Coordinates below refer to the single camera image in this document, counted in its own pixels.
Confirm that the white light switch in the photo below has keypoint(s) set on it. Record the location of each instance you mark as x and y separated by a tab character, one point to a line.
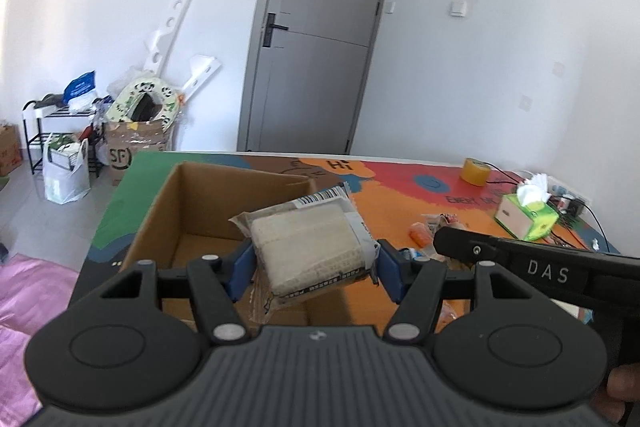
458	8

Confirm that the grey door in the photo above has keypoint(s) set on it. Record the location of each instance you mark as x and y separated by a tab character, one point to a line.
320	57

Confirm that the black shoe rack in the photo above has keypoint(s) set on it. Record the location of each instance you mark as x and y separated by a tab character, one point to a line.
35	142

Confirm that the colourful printed table mat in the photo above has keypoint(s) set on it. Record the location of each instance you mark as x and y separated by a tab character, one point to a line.
395	192

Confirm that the taped cardboard box with logo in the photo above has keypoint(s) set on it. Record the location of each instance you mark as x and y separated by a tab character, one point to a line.
132	147

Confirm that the green tissue box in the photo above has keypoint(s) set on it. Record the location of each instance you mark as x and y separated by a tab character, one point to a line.
520	214

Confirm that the white wall socket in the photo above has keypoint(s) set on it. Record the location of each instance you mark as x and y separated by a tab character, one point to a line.
525	102
558	67

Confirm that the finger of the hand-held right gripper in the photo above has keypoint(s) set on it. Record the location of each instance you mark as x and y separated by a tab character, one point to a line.
460	244

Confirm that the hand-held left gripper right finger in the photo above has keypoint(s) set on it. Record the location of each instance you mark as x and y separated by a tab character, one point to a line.
388	268

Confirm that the short white foam board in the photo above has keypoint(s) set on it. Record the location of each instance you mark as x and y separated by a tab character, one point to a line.
202	69

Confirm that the blue and white bag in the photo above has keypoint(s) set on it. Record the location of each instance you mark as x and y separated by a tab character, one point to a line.
80	87

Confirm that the white power strip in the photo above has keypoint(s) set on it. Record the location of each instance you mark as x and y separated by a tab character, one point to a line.
570	202

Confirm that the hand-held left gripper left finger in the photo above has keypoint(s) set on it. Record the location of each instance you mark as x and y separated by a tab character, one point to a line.
241	268

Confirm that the white plastic bag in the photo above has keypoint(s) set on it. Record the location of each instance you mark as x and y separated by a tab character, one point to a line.
62	182

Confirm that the small brown cardboard box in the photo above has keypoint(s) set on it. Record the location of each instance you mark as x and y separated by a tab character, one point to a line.
9	152

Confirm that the yellow tape roll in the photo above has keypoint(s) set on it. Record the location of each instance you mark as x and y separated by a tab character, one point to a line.
474	172

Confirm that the orange snack packet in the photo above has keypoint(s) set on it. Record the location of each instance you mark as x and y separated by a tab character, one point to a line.
420	234

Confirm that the person's right hand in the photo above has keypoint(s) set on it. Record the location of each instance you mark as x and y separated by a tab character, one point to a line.
622	389

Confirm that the long white foam board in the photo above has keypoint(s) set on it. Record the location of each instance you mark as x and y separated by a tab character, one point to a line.
167	32

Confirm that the pink blanket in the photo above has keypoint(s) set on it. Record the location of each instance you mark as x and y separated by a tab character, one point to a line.
30	307

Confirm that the white cracker snack packet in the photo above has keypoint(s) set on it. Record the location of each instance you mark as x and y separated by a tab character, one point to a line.
305	247

